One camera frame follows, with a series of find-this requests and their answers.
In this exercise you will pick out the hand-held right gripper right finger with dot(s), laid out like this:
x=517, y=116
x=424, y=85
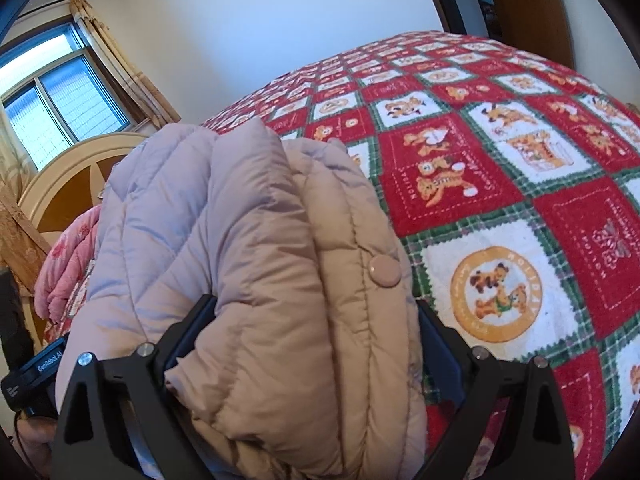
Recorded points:
x=442, y=365

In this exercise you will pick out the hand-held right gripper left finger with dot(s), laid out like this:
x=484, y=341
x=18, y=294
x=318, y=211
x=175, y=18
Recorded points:
x=182, y=340

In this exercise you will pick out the pink quilted down jacket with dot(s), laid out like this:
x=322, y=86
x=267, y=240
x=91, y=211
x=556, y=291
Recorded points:
x=250, y=260

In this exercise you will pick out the person's left hand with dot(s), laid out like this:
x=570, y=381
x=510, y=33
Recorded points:
x=35, y=442

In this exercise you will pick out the pink floral quilt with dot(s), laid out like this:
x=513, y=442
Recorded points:
x=65, y=270

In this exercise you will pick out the beige patterned curtain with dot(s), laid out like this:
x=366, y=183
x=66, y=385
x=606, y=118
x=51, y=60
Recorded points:
x=22, y=230
x=130, y=80

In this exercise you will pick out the red printed checkered blanket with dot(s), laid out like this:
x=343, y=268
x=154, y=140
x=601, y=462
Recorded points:
x=500, y=185

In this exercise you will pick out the cream wooden headboard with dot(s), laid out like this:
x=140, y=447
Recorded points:
x=60, y=180

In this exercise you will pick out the window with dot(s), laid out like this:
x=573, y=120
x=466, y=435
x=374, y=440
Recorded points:
x=65, y=100

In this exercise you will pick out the black curtain rod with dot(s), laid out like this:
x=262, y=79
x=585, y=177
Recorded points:
x=50, y=5

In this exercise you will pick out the brown wooden door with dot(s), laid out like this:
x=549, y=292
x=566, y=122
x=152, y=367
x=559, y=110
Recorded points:
x=520, y=10

